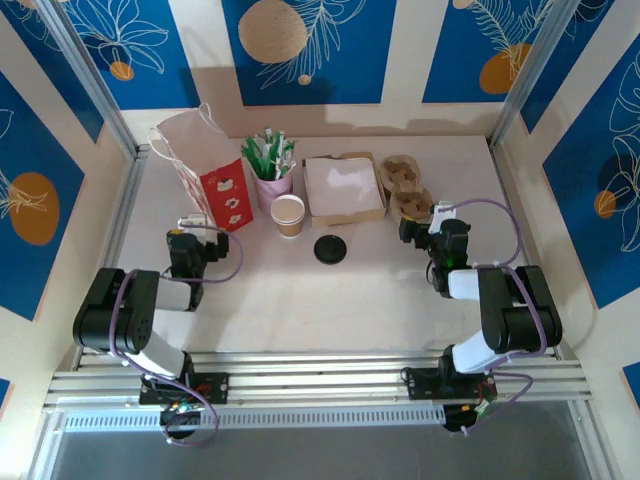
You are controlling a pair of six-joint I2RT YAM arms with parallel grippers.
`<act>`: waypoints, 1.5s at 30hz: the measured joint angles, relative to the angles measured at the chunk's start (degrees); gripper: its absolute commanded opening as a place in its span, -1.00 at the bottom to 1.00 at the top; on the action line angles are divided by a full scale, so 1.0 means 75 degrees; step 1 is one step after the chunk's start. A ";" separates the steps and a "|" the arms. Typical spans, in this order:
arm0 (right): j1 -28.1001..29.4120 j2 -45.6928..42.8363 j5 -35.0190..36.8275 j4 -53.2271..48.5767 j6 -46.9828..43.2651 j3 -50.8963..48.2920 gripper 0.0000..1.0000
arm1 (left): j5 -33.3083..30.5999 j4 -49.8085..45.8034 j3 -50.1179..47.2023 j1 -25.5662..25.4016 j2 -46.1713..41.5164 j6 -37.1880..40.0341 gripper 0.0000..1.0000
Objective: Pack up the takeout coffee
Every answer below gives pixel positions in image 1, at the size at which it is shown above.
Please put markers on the pulp cup carrier stack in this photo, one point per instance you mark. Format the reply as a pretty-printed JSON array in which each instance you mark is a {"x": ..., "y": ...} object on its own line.
[{"x": 405, "y": 218}]

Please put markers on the black cup lid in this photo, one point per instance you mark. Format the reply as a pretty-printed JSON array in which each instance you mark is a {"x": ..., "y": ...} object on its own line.
[{"x": 330, "y": 249}]

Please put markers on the aluminium frame post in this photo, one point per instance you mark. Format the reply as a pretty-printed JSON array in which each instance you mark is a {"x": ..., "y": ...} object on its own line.
[
  {"x": 532, "y": 75},
  {"x": 89, "y": 75}
]

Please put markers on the aluminium side rail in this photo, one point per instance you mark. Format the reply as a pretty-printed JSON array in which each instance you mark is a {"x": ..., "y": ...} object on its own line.
[{"x": 127, "y": 200}]

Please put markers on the right black mount plate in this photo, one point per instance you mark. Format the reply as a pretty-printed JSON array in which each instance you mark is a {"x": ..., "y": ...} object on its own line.
[{"x": 420, "y": 385}]

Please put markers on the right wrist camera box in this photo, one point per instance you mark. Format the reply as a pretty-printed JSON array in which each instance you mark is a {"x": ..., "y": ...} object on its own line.
[{"x": 441, "y": 215}]

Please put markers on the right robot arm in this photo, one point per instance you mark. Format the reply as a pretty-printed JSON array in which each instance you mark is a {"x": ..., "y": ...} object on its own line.
[{"x": 525, "y": 320}]

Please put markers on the black mount plate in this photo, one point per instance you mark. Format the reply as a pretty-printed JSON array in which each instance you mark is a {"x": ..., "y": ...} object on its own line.
[
  {"x": 420, "y": 385},
  {"x": 215, "y": 387}
]

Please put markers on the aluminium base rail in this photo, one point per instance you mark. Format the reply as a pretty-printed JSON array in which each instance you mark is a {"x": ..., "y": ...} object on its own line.
[{"x": 325, "y": 380}]

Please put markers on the brown paper cup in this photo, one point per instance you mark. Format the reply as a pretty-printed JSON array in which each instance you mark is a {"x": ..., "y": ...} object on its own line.
[{"x": 289, "y": 227}]

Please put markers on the white napkin stack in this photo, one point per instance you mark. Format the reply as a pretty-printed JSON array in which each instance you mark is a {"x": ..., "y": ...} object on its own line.
[{"x": 345, "y": 185}]

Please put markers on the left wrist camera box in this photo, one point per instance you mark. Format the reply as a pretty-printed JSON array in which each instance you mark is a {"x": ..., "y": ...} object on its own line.
[{"x": 192, "y": 220}]

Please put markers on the brown cardboard box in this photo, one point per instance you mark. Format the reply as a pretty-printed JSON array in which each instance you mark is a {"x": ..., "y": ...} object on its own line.
[{"x": 350, "y": 220}]

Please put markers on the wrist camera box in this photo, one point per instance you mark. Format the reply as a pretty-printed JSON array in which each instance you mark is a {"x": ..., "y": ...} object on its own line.
[
  {"x": 192, "y": 220},
  {"x": 441, "y": 215}
]

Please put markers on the left black mount plate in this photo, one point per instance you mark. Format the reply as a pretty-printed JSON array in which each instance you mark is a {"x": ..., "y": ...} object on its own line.
[{"x": 215, "y": 387}]

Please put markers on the red white paper bag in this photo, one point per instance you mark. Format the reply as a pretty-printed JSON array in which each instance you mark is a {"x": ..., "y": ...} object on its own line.
[{"x": 225, "y": 195}]

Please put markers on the green white stick bundle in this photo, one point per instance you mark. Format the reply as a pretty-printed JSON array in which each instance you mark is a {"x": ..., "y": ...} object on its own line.
[{"x": 265, "y": 155}]

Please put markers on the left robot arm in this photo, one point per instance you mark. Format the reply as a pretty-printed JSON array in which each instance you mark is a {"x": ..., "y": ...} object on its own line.
[{"x": 130, "y": 320}]

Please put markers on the pink holder cup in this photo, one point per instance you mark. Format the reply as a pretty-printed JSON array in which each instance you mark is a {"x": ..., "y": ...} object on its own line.
[{"x": 272, "y": 192}]

